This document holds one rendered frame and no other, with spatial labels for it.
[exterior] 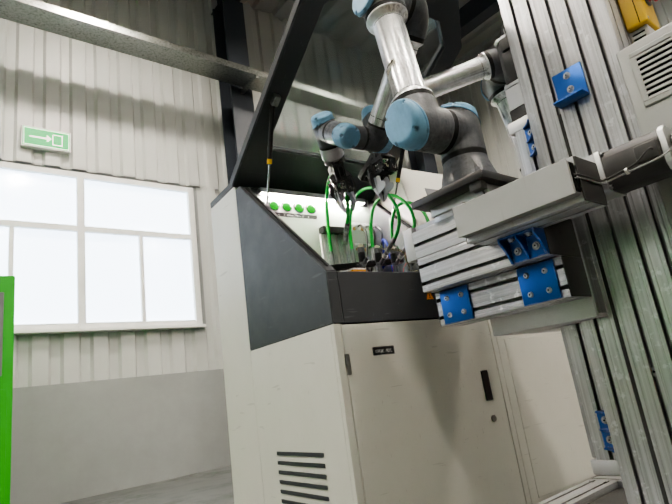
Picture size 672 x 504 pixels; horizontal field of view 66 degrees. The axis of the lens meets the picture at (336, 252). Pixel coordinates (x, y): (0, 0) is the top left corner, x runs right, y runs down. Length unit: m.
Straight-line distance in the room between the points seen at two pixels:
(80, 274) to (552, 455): 4.59
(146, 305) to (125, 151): 1.73
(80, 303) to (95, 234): 0.75
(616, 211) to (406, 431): 0.84
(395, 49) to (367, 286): 0.69
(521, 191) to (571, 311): 0.35
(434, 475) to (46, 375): 4.26
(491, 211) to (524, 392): 1.08
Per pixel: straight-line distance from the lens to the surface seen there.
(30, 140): 6.01
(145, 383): 5.63
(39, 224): 5.71
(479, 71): 1.92
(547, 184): 1.05
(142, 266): 5.83
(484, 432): 1.88
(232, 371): 2.19
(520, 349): 2.08
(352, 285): 1.59
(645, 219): 1.30
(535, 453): 2.07
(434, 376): 1.74
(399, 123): 1.30
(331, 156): 1.72
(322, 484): 1.67
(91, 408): 5.48
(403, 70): 1.39
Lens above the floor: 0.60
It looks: 15 degrees up
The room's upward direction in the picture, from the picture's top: 8 degrees counter-clockwise
